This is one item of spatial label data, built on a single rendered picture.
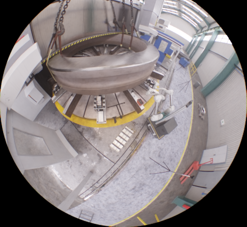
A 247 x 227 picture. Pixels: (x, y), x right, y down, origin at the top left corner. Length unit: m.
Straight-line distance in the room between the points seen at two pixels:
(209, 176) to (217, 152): 1.54
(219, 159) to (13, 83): 7.65
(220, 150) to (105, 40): 10.17
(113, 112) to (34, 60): 2.54
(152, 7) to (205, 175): 10.21
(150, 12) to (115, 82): 5.04
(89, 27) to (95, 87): 3.08
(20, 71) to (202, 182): 8.01
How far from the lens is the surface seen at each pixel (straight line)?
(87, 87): 2.09
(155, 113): 2.10
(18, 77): 1.78
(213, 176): 6.31
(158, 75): 4.19
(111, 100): 2.70
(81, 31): 3.96
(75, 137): 2.99
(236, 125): 7.05
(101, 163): 2.82
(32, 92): 3.69
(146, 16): 5.74
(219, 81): 10.36
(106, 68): 1.55
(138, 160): 2.90
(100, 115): 2.33
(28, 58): 1.67
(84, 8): 4.10
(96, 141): 2.71
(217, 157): 6.00
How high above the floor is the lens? 2.65
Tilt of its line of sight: 61 degrees down
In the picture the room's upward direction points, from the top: 16 degrees clockwise
